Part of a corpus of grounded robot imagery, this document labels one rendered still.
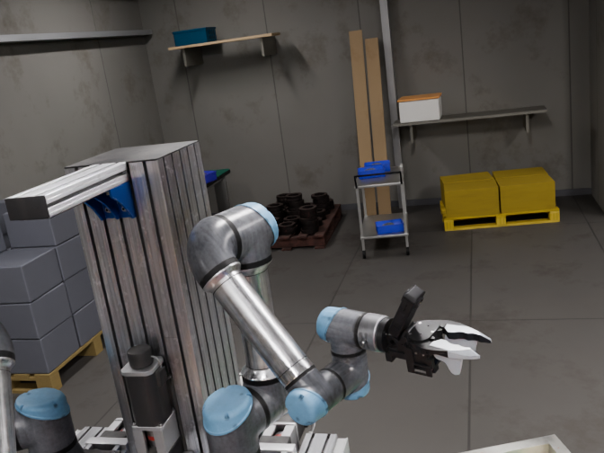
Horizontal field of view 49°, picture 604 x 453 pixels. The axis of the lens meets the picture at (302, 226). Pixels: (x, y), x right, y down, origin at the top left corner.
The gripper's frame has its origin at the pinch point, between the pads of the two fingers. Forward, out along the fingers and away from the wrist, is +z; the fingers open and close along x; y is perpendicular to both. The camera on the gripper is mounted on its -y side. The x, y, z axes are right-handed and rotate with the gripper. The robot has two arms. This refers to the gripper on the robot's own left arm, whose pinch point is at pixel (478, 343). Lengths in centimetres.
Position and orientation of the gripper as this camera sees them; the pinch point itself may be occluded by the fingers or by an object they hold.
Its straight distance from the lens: 125.1
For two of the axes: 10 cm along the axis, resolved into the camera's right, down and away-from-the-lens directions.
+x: -5.9, 4.2, -6.9
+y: 2.1, 9.1, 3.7
